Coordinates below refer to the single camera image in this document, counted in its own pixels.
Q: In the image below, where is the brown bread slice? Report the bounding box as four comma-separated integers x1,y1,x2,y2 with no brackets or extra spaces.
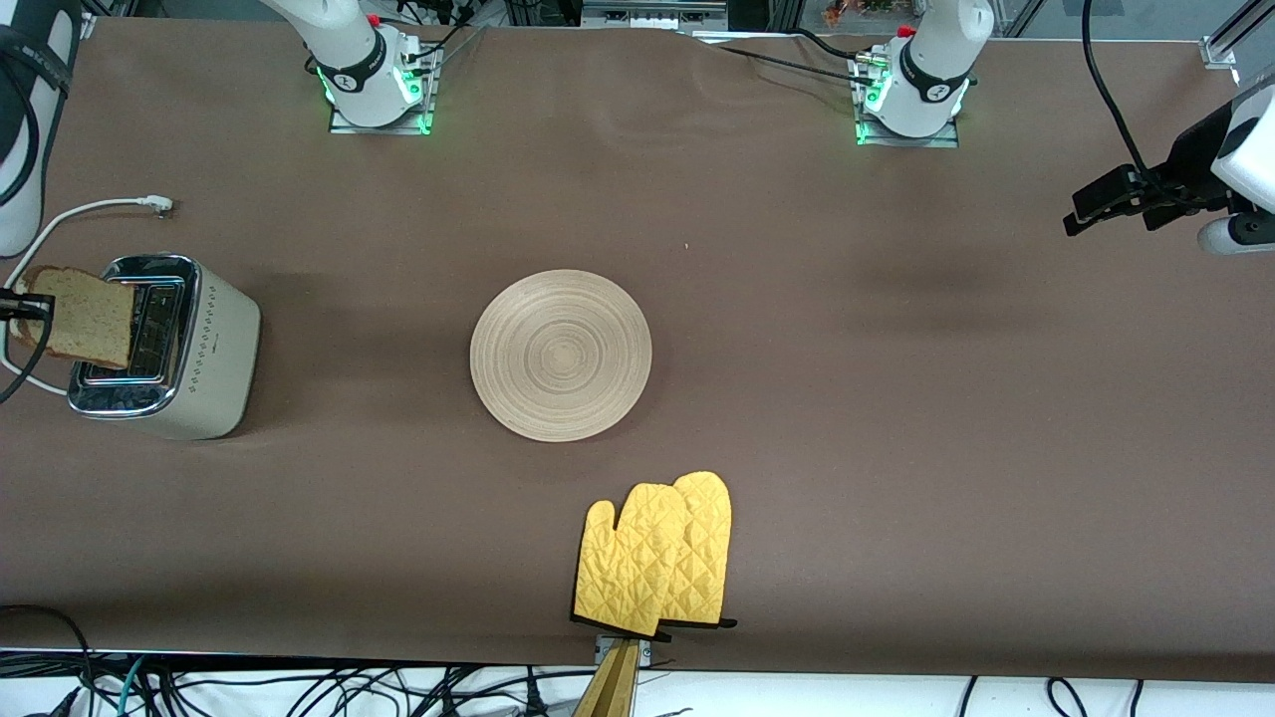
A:
10,265,137,370

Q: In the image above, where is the round wooden plate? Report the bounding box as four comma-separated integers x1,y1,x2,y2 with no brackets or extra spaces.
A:
469,269,653,443

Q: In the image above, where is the cream chrome two-slot toaster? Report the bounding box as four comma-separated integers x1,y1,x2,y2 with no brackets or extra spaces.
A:
68,254,262,441

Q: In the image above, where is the grey metal box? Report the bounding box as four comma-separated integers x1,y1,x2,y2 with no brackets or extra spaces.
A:
581,0,729,32

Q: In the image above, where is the yellow quilted oven mitt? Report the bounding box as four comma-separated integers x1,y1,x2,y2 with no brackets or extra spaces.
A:
572,483,691,639
657,471,739,630

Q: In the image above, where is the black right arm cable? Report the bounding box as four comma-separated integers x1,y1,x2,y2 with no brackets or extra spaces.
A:
0,40,53,405

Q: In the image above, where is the aluminium frame profile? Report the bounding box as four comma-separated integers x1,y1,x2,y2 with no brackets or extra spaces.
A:
1199,0,1275,72

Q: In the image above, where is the white toaster power cord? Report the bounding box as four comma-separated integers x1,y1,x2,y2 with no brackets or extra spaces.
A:
0,194,181,395

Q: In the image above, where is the black base cable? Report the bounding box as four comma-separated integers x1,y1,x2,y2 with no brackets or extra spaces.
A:
709,43,870,81
787,27,870,63
398,0,491,67

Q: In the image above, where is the teal floor cable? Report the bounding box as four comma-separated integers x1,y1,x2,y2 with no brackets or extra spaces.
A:
112,655,148,717

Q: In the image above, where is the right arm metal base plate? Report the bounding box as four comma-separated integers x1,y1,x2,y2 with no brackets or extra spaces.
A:
328,38,438,136

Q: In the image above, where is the small metal bracket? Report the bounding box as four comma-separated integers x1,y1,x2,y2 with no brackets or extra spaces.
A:
595,635,654,669

